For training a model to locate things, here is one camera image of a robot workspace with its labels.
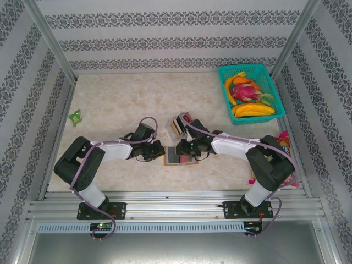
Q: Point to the red VIP card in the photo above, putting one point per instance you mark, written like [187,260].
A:
[186,117]
[189,159]

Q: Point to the orange leather card holder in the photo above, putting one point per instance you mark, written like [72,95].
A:
[171,151]

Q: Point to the clear acrylic card stand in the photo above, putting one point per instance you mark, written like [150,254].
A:
[171,135]

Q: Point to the right black and white robot arm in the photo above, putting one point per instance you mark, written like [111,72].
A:
[264,167]

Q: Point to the left black and white robot arm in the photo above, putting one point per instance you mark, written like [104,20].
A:
[71,165]

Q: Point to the gold card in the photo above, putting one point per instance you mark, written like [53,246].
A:
[175,127]

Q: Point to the black card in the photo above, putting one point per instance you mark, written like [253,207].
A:
[180,122]

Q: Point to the single yellow banana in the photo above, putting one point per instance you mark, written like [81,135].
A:
[227,88]

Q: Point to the yellow banana bunch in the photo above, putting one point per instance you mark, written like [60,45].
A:
[253,110]

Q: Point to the pink dragon fruit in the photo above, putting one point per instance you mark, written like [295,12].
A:
[242,92]

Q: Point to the green candy wrapper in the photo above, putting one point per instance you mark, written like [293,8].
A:
[75,117]

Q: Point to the orange fruit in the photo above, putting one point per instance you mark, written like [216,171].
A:
[240,80]

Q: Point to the colourful candy bag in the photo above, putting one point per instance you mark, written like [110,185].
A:
[283,137]

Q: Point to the left controller board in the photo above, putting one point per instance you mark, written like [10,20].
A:
[100,226]

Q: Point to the controller board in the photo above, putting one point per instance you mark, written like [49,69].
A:
[100,226]
[253,229]

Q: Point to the teal plastic basket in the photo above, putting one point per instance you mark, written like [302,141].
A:
[261,72]

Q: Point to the right controller board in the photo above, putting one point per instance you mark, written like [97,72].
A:
[253,229]

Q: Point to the aluminium mounting rail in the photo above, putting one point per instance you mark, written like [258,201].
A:
[176,206]

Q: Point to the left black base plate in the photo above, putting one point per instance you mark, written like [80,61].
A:
[119,210]

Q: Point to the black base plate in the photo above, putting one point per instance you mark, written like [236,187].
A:
[119,210]
[231,210]

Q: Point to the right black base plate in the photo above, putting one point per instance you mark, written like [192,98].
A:
[231,210]

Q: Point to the left aluminium frame post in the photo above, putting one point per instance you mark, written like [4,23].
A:
[49,38]

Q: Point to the aluminium frame post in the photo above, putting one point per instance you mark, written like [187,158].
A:
[295,35]
[49,38]

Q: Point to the right aluminium frame post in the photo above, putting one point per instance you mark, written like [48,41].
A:
[295,35]

